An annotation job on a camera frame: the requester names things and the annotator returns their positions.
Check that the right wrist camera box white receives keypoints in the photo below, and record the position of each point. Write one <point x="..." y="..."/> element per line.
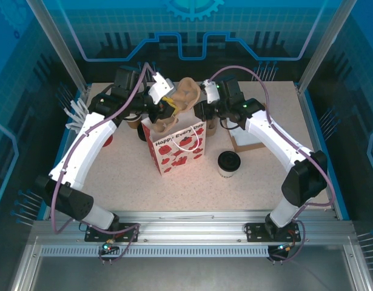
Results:
<point x="211" y="92"/>

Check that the aluminium table side rail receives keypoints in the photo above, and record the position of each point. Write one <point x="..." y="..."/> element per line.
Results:
<point x="85" y="92"/>
<point x="307" y="115"/>

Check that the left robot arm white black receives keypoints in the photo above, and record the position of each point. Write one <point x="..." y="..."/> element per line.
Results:
<point x="83" y="145"/>

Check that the small LED connector board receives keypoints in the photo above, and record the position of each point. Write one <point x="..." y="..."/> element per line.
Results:
<point x="108" y="246"/>
<point x="284" y="248"/>

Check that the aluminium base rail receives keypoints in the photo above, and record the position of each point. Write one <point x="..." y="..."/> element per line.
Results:
<point x="186" y="230"/>

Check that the white paper napkin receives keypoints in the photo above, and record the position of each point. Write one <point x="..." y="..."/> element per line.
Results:
<point x="242" y="138"/>

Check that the aluminium frame post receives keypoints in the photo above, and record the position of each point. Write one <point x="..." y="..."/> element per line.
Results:
<point x="321" y="45"/>
<point x="59" y="45"/>

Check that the brown cardboard napkin box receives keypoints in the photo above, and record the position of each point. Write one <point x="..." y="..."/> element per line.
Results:
<point x="250" y="147"/>

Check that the brown paper coffee cup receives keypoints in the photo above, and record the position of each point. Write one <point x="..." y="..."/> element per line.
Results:
<point x="134" y="123"/>

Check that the red white paper gift bag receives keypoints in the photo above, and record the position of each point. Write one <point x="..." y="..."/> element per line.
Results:
<point x="174" y="157"/>

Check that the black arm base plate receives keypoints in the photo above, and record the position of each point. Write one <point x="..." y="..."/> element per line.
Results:
<point x="256" y="232"/>
<point x="128" y="233"/>

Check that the white paper coffee cup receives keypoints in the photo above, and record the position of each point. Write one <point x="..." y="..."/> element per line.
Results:
<point x="227" y="175"/>

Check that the grey metal tray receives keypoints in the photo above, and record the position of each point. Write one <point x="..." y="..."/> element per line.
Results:
<point x="186" y="276"/>

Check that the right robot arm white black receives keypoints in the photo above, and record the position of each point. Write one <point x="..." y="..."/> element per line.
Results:
<point x="280" y="142"/>

